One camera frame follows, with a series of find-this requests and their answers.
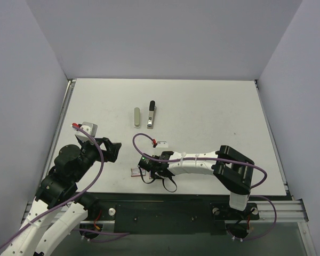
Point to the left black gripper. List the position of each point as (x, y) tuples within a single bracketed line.
[(105, 150)]

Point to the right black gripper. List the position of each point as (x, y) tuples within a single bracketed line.
[(154, 172)]

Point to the beige stapler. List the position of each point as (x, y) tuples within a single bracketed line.
[(137, 117)]

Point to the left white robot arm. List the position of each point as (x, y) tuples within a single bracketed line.
[(58, 207)]

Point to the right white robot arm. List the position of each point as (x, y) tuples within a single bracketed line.
[(233, 169)]

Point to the red white staple box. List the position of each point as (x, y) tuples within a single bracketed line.
[(136, 172)]

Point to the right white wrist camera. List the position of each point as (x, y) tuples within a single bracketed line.
[(159, 144)]

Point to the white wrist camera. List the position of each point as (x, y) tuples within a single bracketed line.
[(87, 127), (159, 144)]

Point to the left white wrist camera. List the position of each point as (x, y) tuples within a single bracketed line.
[(87, 127)]

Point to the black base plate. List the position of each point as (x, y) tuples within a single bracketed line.
[(166, 214)]

